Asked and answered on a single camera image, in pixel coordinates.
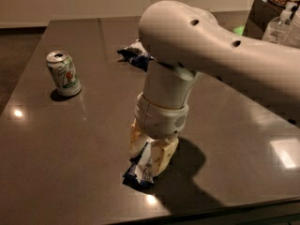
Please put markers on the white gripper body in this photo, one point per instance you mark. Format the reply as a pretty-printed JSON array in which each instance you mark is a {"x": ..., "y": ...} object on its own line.
[{"x": 160, "y": 120}]

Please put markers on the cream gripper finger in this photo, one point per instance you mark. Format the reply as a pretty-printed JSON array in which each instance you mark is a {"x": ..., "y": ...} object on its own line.
[
  {"x": 161, "y": 154},
  {"x": 137, "y": 139}
]

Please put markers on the blue rxbar blueberry bar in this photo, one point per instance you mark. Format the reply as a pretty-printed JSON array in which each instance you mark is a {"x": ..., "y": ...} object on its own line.
[{"x": 138, "y": 172}]

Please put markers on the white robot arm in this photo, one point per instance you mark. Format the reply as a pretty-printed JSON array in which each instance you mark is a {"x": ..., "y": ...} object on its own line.
[{"x": 187, "y": 42}]

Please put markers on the green 7up soda can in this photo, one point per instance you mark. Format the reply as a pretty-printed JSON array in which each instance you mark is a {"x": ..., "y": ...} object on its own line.
[{"x": 62, "y": 68}]

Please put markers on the crumpled blue chip bag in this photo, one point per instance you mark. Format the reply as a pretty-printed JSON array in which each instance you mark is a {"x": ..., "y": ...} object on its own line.
[{"x": 136, "y": 55}]

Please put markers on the black counter box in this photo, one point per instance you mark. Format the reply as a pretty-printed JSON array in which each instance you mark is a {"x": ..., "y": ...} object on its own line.
[{"x": 261, "y": 13}]

